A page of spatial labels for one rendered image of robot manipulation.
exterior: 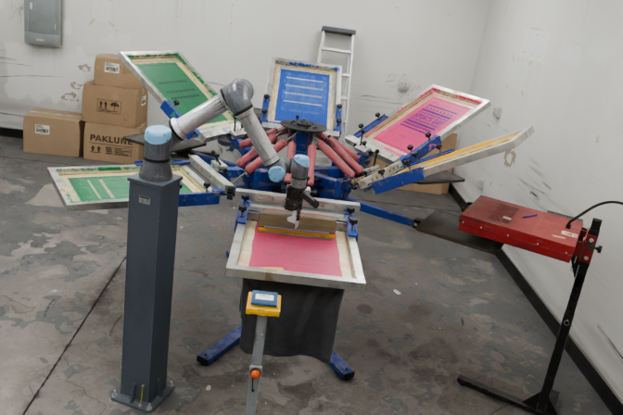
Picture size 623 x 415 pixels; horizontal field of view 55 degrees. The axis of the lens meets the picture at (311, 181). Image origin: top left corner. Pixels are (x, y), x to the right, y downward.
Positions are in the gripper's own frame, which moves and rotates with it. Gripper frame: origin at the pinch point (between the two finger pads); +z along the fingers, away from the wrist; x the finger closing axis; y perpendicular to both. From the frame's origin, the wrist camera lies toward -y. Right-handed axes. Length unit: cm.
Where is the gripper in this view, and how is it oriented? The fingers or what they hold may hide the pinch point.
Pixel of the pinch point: (297, 224)
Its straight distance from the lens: 296.4
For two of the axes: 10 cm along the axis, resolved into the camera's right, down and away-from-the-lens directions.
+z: -1.4, 9.4, 3.0
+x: 0.2, 3.1, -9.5
